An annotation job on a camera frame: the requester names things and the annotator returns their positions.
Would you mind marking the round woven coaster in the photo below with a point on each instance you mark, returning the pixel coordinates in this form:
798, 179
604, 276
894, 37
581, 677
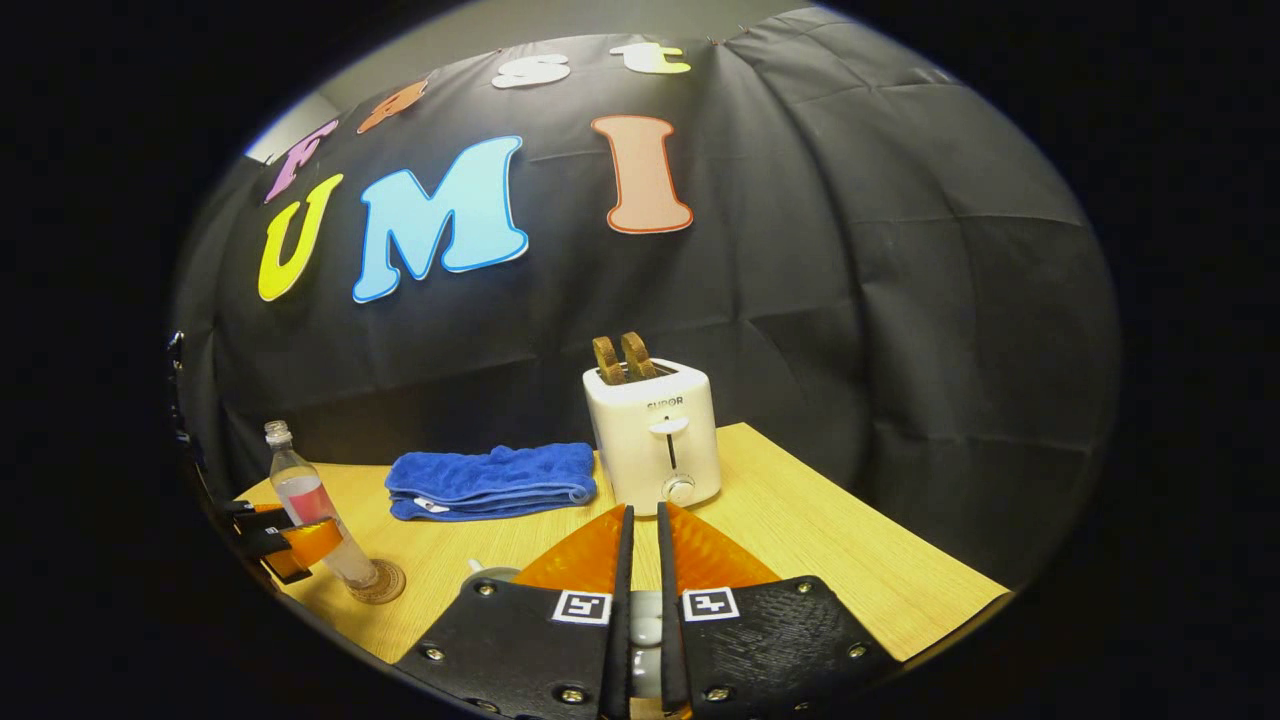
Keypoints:
385, 588

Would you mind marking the black backdrop cloth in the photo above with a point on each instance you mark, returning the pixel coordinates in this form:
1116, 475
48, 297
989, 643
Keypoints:
850, 300

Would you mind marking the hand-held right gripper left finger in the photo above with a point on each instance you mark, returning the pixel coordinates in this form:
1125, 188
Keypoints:
540, 650

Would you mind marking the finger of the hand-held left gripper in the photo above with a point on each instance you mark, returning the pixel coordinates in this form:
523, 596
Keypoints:
262, 518
310, 543

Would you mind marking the clear plastic water bottle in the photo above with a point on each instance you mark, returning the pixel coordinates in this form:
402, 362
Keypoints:
315, 505

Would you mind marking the white teacup lid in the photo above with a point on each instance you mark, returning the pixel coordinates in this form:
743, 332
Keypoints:
646, 640

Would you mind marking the folded blue towel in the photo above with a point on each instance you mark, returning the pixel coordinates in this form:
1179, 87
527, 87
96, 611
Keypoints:
490, 480

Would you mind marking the white toaster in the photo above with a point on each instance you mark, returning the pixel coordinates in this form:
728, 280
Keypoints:
650, 440

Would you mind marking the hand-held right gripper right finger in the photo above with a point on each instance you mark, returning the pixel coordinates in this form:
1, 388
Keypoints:
760, 640

